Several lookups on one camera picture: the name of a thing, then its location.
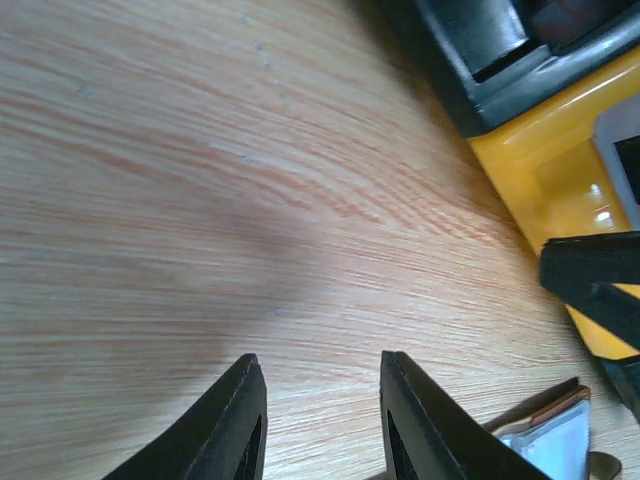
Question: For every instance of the black plastic bin left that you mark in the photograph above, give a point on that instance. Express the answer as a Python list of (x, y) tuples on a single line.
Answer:
[(490, 62)]

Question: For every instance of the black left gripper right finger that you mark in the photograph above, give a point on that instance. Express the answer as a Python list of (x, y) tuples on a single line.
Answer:
[(427, 435)]

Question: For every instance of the black plastic bin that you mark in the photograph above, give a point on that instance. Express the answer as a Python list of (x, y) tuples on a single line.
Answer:
[(490, 62), (625, 377)]

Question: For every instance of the yellow plastic bin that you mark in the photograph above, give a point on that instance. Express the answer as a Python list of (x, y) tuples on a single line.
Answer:
[(546, 166)]

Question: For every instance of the brown leather card holder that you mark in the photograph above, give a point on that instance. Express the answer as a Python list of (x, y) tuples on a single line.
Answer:
[(552, 431)]

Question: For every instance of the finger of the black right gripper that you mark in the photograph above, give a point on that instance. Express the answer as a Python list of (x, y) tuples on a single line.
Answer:
[(585, 272)]

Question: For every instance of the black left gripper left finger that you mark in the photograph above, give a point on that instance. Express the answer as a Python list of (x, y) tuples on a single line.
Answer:
[(221, 436)]

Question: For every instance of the black plastic bin right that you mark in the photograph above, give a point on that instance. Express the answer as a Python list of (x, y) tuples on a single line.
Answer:
[(625, 377)]

